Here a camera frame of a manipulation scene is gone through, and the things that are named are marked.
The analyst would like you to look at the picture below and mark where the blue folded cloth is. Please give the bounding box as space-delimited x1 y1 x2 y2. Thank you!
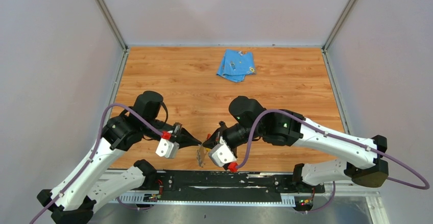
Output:
216 49 257 83

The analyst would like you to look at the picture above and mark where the metal keyring plate with spring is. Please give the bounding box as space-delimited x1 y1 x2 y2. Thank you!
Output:
197 143 210 168

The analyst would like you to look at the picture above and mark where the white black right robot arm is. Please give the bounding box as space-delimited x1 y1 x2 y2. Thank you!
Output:
202 96 389 192

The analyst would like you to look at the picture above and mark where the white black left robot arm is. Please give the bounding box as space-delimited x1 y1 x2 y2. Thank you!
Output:
37 91 200 223

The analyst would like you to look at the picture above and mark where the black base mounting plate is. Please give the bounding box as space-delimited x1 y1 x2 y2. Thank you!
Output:
146 170 325 203

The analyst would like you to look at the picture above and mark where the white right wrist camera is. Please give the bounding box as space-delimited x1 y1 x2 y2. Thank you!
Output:
208 136 237 167

